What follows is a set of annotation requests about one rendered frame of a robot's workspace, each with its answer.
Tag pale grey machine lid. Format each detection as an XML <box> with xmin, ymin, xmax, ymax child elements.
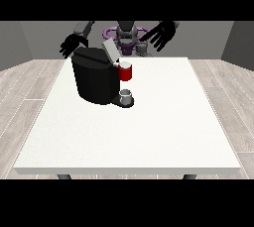
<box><xmin>101</xmin><ymin>38</ymin><xmax>121</xmax><ymax>64</ymax></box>

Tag black coffee machine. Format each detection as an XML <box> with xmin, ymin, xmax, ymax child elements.
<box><xmin>70</xmin><ymin>46</ymin><xmax>135</xmax><ymax>108</ymax></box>

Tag small grey coffee pod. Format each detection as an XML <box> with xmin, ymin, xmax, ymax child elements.
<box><xmin>135</xmin><ymin>43</ymin><xmax>149</xmax><ymax>57</ymax></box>

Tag small grey cup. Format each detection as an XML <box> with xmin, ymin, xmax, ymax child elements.
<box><xmin>118</xmin><ymin>88</ymin><xmax>134</xmax><ymax>105</ymax></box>

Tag grey robot trunk purple rings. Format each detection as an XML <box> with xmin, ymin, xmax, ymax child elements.
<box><xmin>102</xmin><ymin>21</ymin><xmax>149</xmax><ymax>57</ymax></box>

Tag red pod holder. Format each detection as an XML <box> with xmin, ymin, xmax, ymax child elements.
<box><xmin>117</xmin><ymin>60</ymin><xmax>134</xmax><ymax>82</ymax></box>

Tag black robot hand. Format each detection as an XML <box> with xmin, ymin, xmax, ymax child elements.
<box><xmin>59</xmin><ymin>34</ymin><xmax>89</xmax><ymax>59</ymax></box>
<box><xmin>138</xmin><ymin>21</ymin><xmax>178</xmax><ymax>53</ymax></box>

